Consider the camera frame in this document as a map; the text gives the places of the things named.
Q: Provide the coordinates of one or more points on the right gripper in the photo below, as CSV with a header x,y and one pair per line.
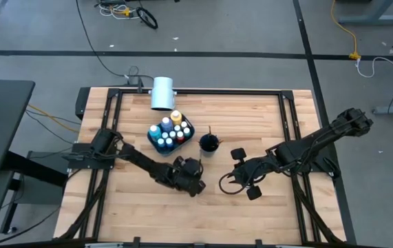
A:
x,y
247,172

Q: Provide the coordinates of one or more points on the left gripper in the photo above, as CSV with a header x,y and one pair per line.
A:
x,y
189,175

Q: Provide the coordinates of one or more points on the teal plastic bin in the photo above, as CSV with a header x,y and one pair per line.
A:
x,y
177,144

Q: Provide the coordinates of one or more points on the dark blue plastic cup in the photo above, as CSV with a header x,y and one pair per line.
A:
x,y
209,148

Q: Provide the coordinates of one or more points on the small blue paint bottle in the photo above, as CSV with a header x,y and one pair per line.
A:
x,y
169,142
160,142

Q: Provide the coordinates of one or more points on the small teal paint bottle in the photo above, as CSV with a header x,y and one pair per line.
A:
x,y
187,131
177,128

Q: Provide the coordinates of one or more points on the small black paint bottle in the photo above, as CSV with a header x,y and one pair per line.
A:
x,y
172,134

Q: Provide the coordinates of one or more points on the small green paint bottle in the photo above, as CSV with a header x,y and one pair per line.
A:
x,y
164,135

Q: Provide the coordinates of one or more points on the black paintbrush silver ferrule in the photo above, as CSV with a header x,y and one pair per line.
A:
x,y
210,130

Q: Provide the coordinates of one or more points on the large turquoise paint bottle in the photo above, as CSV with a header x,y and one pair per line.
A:
x,y
155,132

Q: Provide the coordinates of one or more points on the large periwinkle paint bottle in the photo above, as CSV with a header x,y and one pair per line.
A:
x,y
166,124

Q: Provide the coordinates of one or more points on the large yellow paint bottle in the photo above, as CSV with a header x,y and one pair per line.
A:
x,y
175,118

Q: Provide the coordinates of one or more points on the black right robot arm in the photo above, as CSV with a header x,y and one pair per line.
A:
x,y
306,144

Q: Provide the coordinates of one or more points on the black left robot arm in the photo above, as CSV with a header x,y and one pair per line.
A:
x,y
137,158

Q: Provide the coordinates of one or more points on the silver aluminium bar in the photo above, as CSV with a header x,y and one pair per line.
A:
x,y
289,246
103,245

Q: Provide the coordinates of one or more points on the black lamp clamp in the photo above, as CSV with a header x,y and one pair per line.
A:
x,y
134,81

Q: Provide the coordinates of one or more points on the black table end plate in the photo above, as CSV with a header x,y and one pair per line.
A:
x,y
82,103

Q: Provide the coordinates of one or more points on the black desk leg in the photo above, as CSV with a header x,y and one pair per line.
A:
x,y
34,169

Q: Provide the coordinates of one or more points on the dark grey desk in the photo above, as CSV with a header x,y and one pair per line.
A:
x,y
0,127

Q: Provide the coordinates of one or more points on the desk with grey leg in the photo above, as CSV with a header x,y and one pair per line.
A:
x,y
371,20

